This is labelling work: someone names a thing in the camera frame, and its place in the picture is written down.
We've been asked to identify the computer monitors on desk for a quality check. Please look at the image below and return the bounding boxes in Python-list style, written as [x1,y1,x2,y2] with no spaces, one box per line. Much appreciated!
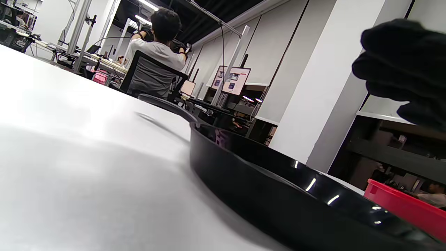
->
[222,66,251,96]

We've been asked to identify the small glowing monitor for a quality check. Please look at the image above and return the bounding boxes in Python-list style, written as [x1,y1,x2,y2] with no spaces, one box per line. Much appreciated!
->
[180,79,196,97]

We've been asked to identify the silver aluminium frame post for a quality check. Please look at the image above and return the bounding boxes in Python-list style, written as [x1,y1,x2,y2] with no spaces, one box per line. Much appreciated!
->
[67,0,93,54]

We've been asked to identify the red plastic container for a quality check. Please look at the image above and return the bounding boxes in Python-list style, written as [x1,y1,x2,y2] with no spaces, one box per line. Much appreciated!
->
[364,179,446,243]

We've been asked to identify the black mesh office chair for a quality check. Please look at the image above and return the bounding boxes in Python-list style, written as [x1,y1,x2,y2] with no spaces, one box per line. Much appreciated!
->
[120,50,189,102]

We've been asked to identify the black frying pan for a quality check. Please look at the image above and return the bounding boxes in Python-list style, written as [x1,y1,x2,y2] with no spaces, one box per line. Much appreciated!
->
[138,93,446,251]

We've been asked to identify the person's left hand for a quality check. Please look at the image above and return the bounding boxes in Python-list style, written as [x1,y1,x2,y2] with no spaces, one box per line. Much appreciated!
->
[352,19,446,133]

